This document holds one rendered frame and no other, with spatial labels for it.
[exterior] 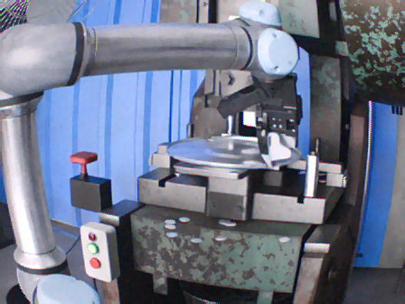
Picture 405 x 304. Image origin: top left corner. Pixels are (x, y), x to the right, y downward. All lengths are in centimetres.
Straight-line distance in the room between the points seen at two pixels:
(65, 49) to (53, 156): 248
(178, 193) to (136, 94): 146
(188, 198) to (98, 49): 71
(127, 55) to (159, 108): 205
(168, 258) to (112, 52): 70
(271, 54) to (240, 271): 59
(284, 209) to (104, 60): 69
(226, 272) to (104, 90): 173
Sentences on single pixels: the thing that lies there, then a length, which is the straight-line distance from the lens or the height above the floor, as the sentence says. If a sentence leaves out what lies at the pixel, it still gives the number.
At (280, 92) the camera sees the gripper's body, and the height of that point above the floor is 94.
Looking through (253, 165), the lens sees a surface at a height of 79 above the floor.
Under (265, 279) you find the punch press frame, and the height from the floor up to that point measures 53.
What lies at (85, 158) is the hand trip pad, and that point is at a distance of 143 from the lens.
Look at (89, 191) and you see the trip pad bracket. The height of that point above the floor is 68.
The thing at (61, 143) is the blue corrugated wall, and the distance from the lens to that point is 319.
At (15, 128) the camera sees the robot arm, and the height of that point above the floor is 92.
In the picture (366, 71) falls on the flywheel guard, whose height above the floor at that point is 101.
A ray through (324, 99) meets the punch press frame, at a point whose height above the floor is 88.
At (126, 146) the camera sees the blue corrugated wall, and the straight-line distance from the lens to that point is 297.
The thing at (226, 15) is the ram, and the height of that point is 109.
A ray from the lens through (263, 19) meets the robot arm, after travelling 108.
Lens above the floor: 107
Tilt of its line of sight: 12 degrees down
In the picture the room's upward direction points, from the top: 2 degrees clockwise
